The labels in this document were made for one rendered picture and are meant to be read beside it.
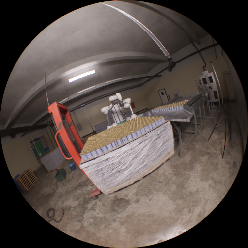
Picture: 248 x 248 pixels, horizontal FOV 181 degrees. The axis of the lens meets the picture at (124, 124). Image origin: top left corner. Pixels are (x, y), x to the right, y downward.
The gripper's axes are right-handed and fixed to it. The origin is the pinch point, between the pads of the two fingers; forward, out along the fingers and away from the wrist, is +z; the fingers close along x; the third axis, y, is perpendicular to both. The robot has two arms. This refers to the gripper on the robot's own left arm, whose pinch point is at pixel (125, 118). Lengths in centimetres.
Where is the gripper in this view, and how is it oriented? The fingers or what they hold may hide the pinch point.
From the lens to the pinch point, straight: 206.5
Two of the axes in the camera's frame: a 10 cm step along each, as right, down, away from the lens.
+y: 8.9, -3.8, 2.7
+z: 3.4, 9.2, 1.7
